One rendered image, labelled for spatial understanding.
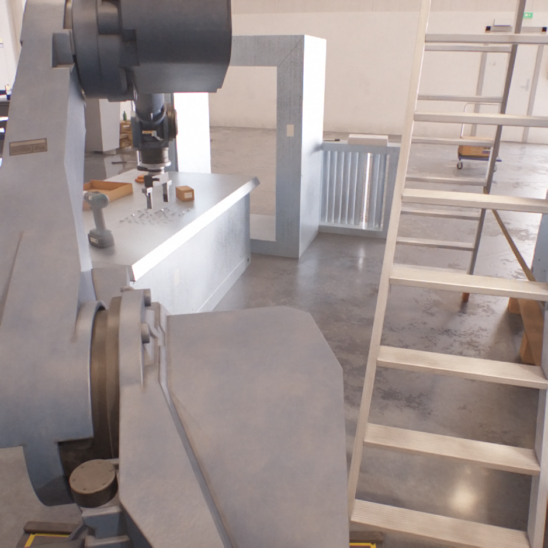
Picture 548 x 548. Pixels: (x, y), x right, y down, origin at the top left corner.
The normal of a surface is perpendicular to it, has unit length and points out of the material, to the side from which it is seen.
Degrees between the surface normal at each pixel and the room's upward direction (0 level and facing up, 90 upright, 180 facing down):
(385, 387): 0
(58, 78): 53
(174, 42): 119
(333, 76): 90
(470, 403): 0
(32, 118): 39
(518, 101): 90
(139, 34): 110
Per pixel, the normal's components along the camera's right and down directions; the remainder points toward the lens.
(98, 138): -0.35, 0.44
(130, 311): 0.04, -0.84
